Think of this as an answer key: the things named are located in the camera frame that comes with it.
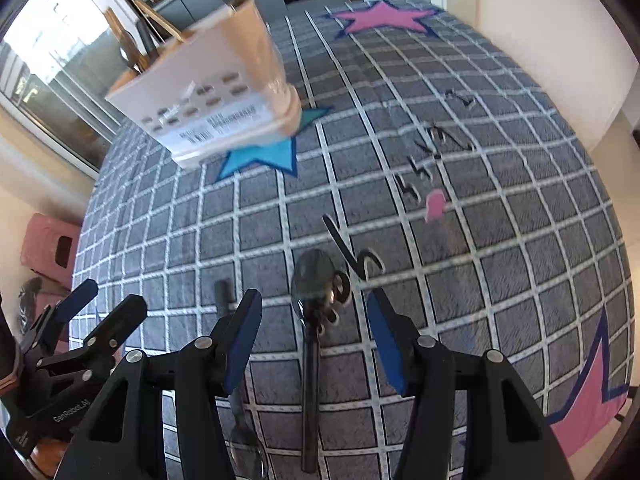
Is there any pink plastic stool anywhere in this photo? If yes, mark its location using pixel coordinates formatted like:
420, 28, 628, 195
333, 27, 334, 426
18, 214, 80, 335

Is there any grey handled steel spoon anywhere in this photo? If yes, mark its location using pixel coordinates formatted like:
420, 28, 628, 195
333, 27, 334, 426
214, 278, 269, 480

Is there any beige plastic utensil holder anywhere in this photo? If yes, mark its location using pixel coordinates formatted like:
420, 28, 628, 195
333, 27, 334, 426
106, 0, 302, 169

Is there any glass sliding door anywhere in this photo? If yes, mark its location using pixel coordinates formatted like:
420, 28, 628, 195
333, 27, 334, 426
1, 0, 126, 177

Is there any grey checkered tablecloth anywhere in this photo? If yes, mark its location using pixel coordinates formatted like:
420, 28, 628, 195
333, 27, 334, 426
70, 0, 634, 479

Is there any dark chopstick in holder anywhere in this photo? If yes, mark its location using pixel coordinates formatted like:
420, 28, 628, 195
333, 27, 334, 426
103, 6, 149, 73

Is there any dark handled spoon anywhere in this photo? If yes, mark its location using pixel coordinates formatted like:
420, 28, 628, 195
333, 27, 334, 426
291, 249, 349, 474

